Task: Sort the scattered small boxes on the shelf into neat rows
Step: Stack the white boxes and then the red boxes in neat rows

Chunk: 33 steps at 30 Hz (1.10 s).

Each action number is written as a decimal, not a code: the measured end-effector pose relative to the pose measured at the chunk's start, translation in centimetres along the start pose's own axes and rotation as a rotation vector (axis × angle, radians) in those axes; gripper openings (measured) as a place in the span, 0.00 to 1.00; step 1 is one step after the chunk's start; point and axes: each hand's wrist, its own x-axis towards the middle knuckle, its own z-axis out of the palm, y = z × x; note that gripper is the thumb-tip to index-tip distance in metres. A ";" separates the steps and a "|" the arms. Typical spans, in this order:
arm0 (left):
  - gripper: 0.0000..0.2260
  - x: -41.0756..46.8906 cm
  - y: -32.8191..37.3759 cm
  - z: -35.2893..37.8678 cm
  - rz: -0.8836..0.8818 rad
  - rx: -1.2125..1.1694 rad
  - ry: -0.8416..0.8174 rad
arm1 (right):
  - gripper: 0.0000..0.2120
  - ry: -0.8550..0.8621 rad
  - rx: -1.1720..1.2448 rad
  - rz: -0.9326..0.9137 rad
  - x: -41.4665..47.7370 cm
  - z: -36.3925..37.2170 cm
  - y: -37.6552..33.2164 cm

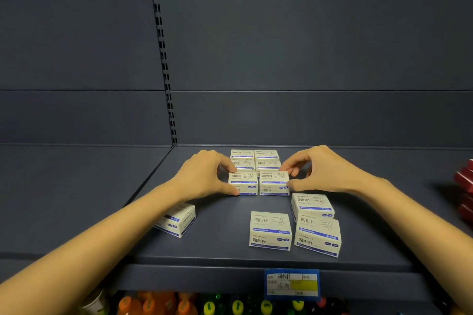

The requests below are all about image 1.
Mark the group of red-capped cola bottles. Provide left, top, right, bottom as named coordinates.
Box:
left=314, top=296, right=348, bottom=315

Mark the person's right forearm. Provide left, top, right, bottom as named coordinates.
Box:
left=360, top=176, right=473, bottom=312

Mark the group of yellow-capped green bottles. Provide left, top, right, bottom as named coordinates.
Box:
left=201, top=292, right=307, bottom=315

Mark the group of green-capped tea bottles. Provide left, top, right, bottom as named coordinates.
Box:
left=77, top=287, right=111, bottom=315

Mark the stack of red boxes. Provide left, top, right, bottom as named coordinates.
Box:
left=453, top=158, right=473, bottom=221

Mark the person's left hand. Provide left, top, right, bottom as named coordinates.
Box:
left=173, top=149, right=241, bottom=203

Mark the group of orange soda bottles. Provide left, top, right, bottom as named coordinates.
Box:
left=116, top=290, right=199, bottom=315

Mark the white blue paperclip boxes group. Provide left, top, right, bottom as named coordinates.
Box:
left=153, top=148, right=342, bottom=258

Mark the person's left forearm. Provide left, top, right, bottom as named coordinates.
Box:
left=0, top=182, right=187, bottom=315

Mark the person's right hand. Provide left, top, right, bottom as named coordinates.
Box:
left=279, top=145, right=374, bottom=195

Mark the blue yellow price tag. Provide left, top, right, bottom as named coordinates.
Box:
left=264, top=269, right=321, bottom=301

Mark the dark grey metal shelf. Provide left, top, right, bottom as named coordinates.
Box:
left=0, top=0, right=473, bottom=315

